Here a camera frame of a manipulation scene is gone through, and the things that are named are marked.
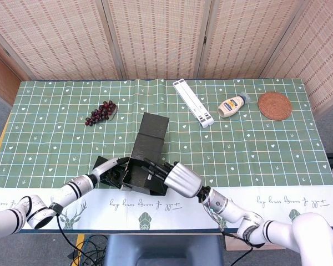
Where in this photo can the black cardboard box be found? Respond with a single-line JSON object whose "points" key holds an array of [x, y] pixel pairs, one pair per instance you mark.
{"points": [[150, 138]]}

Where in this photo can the brown wooden door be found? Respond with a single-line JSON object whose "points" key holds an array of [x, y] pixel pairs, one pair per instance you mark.
{"points": [[0, 77]]}

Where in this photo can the woven bamboo folding screen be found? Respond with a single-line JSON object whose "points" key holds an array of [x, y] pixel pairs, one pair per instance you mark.
{"points": [[155, 36]]}

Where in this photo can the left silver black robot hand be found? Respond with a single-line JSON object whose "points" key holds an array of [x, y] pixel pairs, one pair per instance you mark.
{"points": [[102, 170]]}

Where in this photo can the white folding stand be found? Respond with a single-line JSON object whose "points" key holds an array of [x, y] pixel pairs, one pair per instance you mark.
{"points": [[192, 102]]}

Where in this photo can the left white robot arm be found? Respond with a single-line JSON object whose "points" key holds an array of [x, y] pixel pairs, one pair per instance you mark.
{"points": [[72, 188]]}

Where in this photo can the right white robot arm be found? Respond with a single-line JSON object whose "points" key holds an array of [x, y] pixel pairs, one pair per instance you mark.
{"points": [[227, 205]]}

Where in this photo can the green grid tablecloth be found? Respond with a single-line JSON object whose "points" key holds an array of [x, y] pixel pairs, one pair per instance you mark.
{"points": [[58, 144]]}

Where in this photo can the dark red grape bunch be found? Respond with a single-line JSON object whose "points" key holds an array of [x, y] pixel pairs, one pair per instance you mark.
{"points": [[100, 113]]}

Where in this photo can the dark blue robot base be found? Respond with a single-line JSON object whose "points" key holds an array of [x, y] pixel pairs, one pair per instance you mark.
{"points": [[163, 249]]}

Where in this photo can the round brown woven coaster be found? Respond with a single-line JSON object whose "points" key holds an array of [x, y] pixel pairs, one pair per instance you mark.
{"points": [[274, 106]]}

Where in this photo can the mayonnaise squeeze bottle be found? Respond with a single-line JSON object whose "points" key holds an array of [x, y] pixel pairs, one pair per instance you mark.
{"points": [[230, 106]]}

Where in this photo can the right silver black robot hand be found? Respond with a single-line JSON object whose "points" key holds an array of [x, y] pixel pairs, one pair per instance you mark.
{"points": [[183, 180]]}

